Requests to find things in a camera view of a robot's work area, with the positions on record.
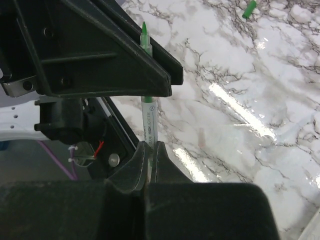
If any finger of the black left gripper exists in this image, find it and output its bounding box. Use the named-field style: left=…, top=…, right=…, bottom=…
left=94, top=0, right=184, bottom=85
left=14, top=0, right=172, bottom=98

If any green pen cap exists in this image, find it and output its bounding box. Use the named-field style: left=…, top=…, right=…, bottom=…
left=242, top=0, right=257, bottom=19

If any leaf pattern glass tray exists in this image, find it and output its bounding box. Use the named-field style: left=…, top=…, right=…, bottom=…
left=298, top=209, right=320, bottom=240

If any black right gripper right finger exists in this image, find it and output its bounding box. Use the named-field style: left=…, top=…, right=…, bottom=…
left=148, top=141, right=194, bottom=185

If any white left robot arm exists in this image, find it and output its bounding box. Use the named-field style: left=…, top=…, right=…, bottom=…
left=0, top=0, right=183, bottom=145

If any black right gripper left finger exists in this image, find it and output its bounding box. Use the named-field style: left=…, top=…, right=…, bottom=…
left=108, top=141, right=146, bottom=194

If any black mounting base bar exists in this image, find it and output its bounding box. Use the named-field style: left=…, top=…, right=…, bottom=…
left=84, top=97, right=139, bottom=179

